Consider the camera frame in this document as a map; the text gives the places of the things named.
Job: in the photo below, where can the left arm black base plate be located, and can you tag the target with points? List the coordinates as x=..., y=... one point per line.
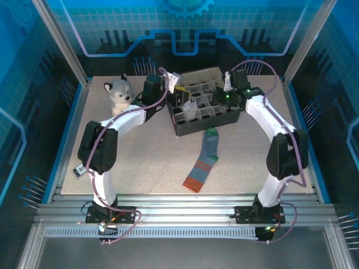
x=127, y=214

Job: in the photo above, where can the blue printed backdrop panel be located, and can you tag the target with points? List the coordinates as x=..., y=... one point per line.
x=112, y=16

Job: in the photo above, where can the husky plush toy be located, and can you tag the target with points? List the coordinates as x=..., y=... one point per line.
x=120, y=93

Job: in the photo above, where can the aluminium frame post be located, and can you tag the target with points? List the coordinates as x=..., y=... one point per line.
x=308, y=42
x=63, y=42

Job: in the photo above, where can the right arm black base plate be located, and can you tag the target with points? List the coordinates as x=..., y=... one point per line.
x=244, y=215

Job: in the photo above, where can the grey sock green toe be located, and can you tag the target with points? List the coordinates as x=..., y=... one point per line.
x=209, y=148

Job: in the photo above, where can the white sock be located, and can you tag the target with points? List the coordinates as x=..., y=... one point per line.
x=190, y=107

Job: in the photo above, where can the aluminium frame rail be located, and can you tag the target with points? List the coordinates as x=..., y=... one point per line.
x=182, y=207

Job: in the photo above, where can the dark fabric storage organizer box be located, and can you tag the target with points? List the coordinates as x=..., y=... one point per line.
x=207, y=123

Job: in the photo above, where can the small white labelled card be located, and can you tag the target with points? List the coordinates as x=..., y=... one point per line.
x=80, y=170

